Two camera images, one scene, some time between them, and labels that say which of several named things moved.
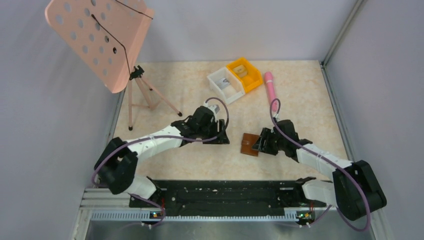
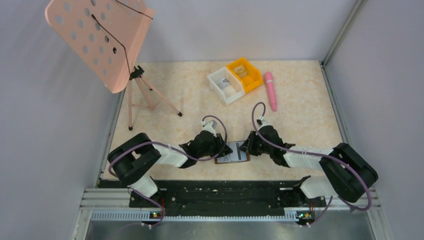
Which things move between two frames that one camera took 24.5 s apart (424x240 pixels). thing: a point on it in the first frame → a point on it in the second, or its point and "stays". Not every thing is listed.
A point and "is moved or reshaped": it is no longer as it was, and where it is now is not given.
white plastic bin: x=224 y=83 stays
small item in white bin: x=223 y=83 stays
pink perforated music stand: x=108 y=35 stays
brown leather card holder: x=248 y=140 is moved or reshaped
